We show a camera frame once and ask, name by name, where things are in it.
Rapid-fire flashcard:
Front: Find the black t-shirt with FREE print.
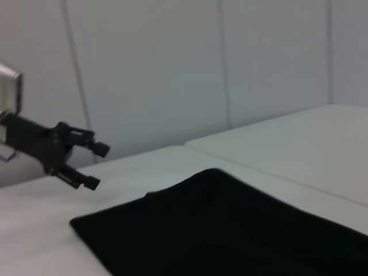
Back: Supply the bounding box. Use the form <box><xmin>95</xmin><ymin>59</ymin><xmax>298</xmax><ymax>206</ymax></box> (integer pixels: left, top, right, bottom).
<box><xmin>70</xmin><ymin>168</ymin><xmax>368</xmax><ymax>276</ymax></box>

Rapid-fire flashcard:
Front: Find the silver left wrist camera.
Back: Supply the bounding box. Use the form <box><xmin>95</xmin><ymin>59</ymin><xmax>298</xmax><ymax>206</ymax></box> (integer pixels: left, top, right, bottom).
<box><xmin>0</xmin><ymin>63</ymin><xmax>24</xmax><ymax>113</ymax></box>

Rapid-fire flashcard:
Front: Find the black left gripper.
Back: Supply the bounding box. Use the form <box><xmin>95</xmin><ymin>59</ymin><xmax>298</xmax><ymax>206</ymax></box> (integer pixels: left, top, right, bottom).
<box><xmin>5</xmin><ymin>114</ymin><xmax>111</xmax><ymax>191</ymax></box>

